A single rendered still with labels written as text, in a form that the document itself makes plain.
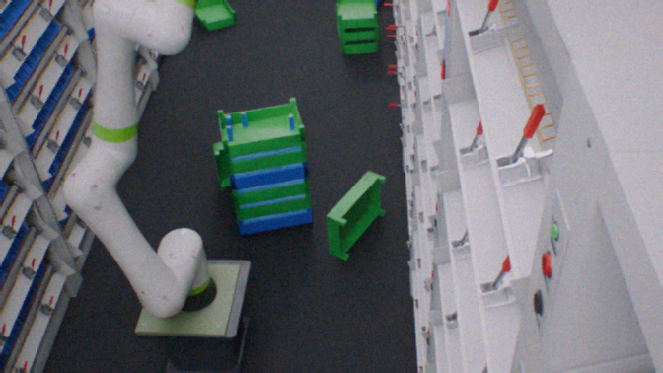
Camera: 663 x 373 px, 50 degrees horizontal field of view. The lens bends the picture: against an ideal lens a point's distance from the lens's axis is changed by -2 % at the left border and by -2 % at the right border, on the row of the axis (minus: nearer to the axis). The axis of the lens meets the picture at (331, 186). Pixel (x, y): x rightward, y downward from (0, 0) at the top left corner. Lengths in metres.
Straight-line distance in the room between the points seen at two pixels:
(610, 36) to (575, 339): 0.21
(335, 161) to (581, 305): 2.76
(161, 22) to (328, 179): 1.63
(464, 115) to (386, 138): 2.16
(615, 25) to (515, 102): 0.36
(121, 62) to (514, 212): 1.23
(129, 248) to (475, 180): 1.13
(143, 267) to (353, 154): 1.50
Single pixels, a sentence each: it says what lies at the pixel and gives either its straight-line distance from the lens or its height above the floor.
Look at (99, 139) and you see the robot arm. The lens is 1.94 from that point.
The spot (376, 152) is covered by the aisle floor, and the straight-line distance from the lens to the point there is 3.26.
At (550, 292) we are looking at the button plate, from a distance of 0.54.
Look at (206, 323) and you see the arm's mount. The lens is 2.27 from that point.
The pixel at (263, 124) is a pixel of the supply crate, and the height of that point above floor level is 0.40.
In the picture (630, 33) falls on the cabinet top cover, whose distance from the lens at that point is 0.53.
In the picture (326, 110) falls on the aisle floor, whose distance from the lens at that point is 3.54.
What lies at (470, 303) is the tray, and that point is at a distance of 1.16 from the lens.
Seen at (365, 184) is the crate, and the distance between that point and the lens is 2.79.
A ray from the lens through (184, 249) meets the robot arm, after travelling 2.15.
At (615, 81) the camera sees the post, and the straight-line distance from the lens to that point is 0.47.
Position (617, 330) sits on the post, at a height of 1.63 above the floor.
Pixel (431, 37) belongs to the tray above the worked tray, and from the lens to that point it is 1.77.
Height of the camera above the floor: 2.03
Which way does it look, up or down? 41 degrees down
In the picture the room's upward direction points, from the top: 4 degrees counter-clockwise
